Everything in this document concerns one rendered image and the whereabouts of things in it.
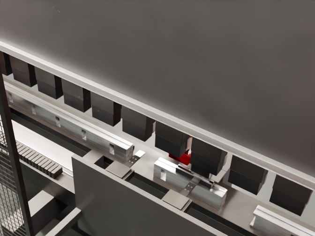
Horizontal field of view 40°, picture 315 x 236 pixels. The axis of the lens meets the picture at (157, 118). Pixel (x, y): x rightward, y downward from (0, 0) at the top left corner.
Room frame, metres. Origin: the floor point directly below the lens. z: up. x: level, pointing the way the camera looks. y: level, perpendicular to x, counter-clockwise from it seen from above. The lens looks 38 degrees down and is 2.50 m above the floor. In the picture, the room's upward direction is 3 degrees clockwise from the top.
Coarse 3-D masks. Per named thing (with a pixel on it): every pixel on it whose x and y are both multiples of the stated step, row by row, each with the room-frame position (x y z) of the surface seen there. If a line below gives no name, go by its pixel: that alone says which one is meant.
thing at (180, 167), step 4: (176, 168) 1.55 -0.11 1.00; (180, 168) 1.55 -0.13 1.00; (184, 168) 1.55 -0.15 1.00; (180, 172) 1.54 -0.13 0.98; (184, 172) 1.53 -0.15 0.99; (188, 172) 1.52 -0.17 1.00; (188, 176) 1.51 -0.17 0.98; (192, 176) 1.50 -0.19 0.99; (200, 180) 1.48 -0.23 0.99; (204, 184) 1.47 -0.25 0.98; (208, 184) 1.46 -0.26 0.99; (212, 184) 1.46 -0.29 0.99
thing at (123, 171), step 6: (132, 156) 1.61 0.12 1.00; (138, 156) 1.61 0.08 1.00; (114, 162) 1.52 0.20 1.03; (126, 162) 1.56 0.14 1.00; (132, 162) 1.56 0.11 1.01; (108, 168) 1.48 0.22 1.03; (114, 168) 1.48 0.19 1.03; (120, 168) 1.49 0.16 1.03; (126, 168) 1.49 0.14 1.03; (114, 174) 1.44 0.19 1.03; (120, 174) 1.45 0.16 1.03; (126, 174) 1.45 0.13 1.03; (132, 174) 1.48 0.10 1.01; (126, 180) 1.43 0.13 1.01
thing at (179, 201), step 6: (192, 180) 1.46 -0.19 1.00; (198, 180) 1.47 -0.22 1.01; (186, 186) 1.42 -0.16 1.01; (192, 186) 1.42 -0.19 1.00; (168, 192) 1.36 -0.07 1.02; (174, 192) 1.35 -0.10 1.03; (180, 192) 1.38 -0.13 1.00; (186, 192) 1.38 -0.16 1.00; (162, 198) 1.32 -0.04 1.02; (168, 198) 1.31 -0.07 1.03; (174, 198) 1.32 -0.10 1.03; (180, 198) 1.32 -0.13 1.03; (186, 198) 1.32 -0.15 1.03; (174, 204) 1.28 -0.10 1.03; (180, 204) 1.28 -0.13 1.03; (186, 204) 1.30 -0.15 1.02; (180, 210) 1.25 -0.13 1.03; (186, 210) 1.27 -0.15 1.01
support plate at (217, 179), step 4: (228, 156) 1.66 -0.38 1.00; (228, 160) 1.63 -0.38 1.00; (188, 164) 1.58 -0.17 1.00; (228, 164) 1.60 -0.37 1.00; (188, 168) 1.55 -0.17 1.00; (224, 168) 1.57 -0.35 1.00; (228, 168) 1.57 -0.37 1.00; (220, 172) 1.53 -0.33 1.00; (224, 172) 1.54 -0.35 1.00; (212, 176) 1.50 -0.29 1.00; (216, 176) 1.51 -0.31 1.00; (220, 176) 1.51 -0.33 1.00; (216, 180) 1.48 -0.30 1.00
